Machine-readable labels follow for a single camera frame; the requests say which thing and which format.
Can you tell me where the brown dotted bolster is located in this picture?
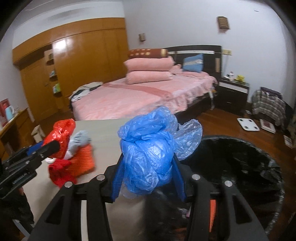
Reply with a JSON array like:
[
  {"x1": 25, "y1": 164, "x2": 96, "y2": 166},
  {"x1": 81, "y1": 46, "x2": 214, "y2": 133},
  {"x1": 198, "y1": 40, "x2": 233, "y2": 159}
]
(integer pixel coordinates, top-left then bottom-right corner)
[{"x1": 128, "y1": 49, "x2": 168, "y2": 58}]

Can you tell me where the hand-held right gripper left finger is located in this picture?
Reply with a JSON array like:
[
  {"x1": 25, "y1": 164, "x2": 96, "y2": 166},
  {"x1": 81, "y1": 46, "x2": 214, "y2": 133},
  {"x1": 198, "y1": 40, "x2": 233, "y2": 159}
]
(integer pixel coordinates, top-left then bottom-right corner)
[{"x1": 29, "y1": 160, "x2": 126, "y2": 241}]

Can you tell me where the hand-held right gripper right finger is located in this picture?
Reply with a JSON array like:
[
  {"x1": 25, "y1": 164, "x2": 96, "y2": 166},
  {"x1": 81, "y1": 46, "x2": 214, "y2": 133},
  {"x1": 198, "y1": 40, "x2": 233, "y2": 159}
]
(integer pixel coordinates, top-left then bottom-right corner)
[{"x1": 172, "y1": 155, "x2": 270, "y2": 241}]

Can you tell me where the orange mesh bag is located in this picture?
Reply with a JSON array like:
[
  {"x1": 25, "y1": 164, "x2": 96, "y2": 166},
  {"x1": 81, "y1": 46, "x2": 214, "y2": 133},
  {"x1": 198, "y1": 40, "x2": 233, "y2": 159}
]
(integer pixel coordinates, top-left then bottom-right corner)
[{"x1": 67, "y1": 144, "x2": 96, "y2": 179}]

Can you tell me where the blue cushion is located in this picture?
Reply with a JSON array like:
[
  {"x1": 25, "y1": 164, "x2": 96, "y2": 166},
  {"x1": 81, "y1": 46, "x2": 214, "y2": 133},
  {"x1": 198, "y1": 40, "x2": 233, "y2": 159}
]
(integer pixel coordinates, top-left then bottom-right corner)
[{"x1": 182, "y1": 54, "x2": 204, "y2": 72}]

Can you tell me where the white stool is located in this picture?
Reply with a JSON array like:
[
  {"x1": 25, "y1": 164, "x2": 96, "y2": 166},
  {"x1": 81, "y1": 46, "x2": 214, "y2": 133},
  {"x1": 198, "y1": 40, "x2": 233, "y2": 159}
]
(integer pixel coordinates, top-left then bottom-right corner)
[{"x1": 31, "y1": 125, "x2": 45, "y2": 143}]

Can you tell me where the pink pillow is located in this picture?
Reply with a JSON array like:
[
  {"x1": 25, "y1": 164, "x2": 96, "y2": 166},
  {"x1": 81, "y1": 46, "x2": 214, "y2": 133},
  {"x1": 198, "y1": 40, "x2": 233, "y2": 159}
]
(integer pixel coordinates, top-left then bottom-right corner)
[
  {"x1": 125, "y1": 71, "x2": 173, "y2": 84},
  {"x1": 124, "y1": 56, "x2": 175, "y2": 72}
]

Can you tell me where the black trash bin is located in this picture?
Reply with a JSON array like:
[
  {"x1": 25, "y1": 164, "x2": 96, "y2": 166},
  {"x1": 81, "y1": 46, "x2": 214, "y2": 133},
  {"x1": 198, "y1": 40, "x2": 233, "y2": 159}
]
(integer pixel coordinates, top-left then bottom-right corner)
[{"x1": 153, "y1": 134, "x2": 286, "y2": 241}]

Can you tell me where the dark nightstand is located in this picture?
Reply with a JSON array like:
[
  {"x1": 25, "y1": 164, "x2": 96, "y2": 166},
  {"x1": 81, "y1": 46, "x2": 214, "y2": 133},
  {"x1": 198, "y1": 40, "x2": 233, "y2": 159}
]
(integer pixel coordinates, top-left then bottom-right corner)
[{"x1": 217, "y1": 77, "x2": 250, "y2": 114}]

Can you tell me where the wooden side desk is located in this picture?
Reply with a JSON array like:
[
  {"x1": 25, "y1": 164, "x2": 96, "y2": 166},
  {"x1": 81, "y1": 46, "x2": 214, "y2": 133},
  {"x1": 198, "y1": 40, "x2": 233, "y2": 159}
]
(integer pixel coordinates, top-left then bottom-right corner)
[{"x1": 0, "y1": 108, "x2": 35, "y2": 158}]

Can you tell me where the blue plastic bag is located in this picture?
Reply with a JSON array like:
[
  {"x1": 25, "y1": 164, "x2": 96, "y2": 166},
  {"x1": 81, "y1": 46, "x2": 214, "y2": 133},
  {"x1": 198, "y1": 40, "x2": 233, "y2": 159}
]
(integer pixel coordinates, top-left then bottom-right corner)
[{"x1": 117, "y1": 106, "x2": 203, "y2": 194}]

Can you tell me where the person's left forearm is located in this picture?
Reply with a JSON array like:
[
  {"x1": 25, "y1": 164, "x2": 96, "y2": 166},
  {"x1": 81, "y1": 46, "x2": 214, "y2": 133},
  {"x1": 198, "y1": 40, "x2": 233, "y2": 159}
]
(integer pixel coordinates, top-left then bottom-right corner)
[{"x1": 0, "y1": 189, "x2": 35, "y2": 234}]

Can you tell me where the light blue kettle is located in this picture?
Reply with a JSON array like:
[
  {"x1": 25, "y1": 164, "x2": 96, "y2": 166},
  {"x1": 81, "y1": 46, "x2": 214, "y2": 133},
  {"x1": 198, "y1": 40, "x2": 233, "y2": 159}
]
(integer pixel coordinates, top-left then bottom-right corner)
[{"x1": 5, "y1": 105, "x2": 15, "y2": 122}]

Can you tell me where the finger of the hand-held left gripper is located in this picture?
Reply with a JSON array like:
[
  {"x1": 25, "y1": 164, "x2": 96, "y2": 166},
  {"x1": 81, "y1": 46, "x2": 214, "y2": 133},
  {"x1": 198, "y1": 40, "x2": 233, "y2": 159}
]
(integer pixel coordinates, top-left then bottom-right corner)
[
  {"x1": 3, "y1": 142, "x2": 45, "y2": 164},
  {"x1": 22, "y1": 140, "x2": 61, "y2": 164}
]

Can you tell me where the red plastic bag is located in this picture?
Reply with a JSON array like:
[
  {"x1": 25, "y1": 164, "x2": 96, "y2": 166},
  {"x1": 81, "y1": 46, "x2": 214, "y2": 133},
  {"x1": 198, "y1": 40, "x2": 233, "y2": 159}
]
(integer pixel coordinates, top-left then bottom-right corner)
[{"x1": 43, "y1": 119, "x2": 77, "y2": 160}]

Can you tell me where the dark headboard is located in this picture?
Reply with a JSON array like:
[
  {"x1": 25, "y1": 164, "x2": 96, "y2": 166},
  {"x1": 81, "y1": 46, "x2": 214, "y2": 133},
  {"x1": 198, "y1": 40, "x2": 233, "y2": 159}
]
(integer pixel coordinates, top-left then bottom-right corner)
[{"x1": 166, "y1": 45, "x2": 222, "y2": 78}]

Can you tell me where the white bathroom scale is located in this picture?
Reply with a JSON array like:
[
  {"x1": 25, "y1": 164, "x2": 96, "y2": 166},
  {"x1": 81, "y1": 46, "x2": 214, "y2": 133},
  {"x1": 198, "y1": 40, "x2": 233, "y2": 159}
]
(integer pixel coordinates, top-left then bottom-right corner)
[{"x1": 236, "y1": 117, "x2": 259, "y2": 131}]

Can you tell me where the wooden wardrobe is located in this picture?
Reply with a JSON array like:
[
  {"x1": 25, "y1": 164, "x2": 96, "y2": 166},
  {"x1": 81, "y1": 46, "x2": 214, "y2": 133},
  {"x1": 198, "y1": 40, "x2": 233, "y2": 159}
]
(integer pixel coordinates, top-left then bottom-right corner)
[{"x1": 11, "y1": 17, "x2": 129, "y2": 123}]

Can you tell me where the white tissue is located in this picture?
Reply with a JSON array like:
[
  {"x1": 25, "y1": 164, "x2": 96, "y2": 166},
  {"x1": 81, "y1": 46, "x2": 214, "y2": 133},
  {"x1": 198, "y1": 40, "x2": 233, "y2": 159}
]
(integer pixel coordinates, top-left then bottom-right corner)
[{"x1": 65, "y1": 130, "x2": 92, "y2": 160}]

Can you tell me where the red and white flat box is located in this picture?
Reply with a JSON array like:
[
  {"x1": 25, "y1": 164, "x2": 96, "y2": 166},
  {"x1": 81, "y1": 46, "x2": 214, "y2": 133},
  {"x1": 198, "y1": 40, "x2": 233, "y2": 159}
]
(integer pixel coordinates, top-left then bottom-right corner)
[{"x1": 259, "y1": 119, "x2": 277, "y2": 133}]

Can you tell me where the red cloth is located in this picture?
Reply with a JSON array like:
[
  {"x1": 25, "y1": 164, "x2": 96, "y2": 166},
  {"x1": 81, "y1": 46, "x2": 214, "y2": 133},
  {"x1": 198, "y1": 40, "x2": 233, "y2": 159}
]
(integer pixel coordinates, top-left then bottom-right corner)
[{"x1": 48, "y1": 159, "x2": 78, "y2": 188}]

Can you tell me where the bed with pink bedspread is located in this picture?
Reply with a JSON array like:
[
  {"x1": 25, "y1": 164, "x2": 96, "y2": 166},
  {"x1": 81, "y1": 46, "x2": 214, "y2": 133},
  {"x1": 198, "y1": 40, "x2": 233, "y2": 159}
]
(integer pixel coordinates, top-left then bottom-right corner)
[{"x1": 69, "y1": 71, "x2": 219, "y2": 121}]

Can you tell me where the pile of clothes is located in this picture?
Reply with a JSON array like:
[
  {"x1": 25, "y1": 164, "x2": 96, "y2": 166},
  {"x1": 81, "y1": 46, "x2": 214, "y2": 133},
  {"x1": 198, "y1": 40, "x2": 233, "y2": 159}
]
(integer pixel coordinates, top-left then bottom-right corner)
[{"x1": 69, "y1": 82, "x2": 103, "y2": 102}]

